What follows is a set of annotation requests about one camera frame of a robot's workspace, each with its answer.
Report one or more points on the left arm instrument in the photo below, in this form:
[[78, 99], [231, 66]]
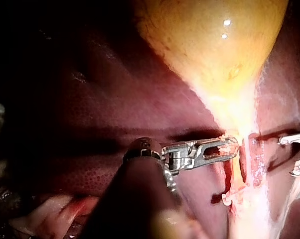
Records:
[[180, 159]]

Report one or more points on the left arm instrument jaw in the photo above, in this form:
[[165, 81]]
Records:
[[223, 149]]

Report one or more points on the gallbladder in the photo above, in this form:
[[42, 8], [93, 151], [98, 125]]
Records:
[[209, 49]]

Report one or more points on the dark left arm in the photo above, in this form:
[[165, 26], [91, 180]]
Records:
[[137, 199]]

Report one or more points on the thin tube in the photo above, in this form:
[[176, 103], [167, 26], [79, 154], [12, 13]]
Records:
[[227, 175], [243, 164]]

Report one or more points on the white clip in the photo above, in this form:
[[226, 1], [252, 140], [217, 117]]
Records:
[[226, 200]]

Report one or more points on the pale fatty tissue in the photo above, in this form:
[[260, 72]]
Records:
[[55, 214], [262, 199]]

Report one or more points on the dark red liver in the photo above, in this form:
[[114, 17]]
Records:
[[110, 119]]

